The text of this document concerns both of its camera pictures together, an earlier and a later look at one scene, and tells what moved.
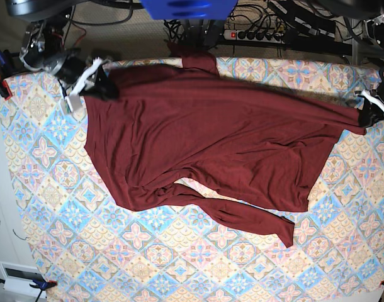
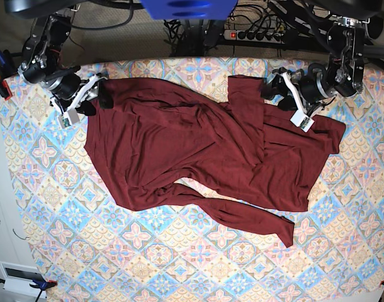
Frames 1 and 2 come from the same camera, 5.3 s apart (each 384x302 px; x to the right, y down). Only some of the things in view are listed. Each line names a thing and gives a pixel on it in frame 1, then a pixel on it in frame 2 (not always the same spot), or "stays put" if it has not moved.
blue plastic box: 189,9 stays put
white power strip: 235,34 stays put
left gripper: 76,80 to 77,94
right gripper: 383,97 to 307,89
